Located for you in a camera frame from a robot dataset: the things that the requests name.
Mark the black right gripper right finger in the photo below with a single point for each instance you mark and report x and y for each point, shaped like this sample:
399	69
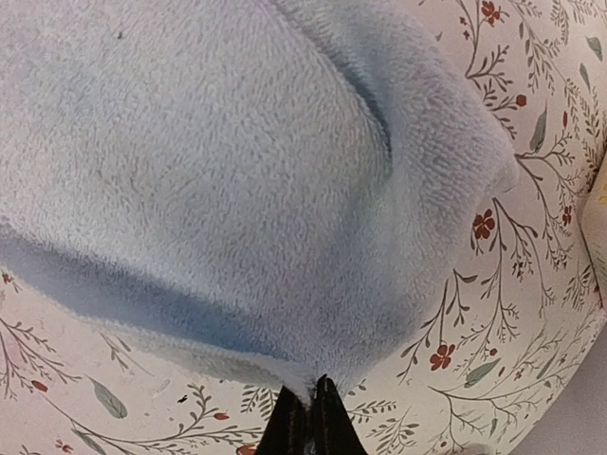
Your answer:
333	431

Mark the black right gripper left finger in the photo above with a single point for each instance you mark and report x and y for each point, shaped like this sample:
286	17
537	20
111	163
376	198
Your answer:
286	432

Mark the light blue terry towel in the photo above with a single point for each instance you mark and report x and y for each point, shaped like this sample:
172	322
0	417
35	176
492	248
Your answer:
264	191

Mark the floral table cover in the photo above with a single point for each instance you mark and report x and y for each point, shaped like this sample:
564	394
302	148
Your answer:
514	319

